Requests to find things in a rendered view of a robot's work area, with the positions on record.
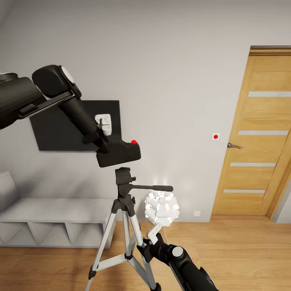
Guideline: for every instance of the electric switch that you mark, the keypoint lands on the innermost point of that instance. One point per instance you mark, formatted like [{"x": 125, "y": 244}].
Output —
[{"x": 215, "y": 136}]

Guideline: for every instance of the camera tripod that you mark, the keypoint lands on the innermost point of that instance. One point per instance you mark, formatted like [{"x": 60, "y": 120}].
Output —
[{"x": 126, "y": 204}]

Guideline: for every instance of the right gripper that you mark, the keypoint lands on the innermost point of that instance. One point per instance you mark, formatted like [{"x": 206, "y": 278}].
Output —
[{"x": 150, "y": 250}]

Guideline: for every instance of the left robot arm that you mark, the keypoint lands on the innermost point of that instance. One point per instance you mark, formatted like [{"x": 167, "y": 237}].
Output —
[{"x": 23, "y": 97}]

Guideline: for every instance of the wall mounted tv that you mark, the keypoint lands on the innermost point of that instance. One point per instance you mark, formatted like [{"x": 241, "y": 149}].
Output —
[{"x": 53, "y": 130}]

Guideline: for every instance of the digital camera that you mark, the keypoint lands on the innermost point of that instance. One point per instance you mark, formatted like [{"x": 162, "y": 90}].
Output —
[{"x": 119, "y": 152}]

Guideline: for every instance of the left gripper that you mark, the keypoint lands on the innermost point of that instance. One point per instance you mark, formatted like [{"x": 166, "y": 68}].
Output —
[{"x": 88, "y": 126}]

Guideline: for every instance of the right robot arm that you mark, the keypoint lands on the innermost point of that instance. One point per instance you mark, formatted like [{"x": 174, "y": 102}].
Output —
[{"x": 189, "y": 277}]

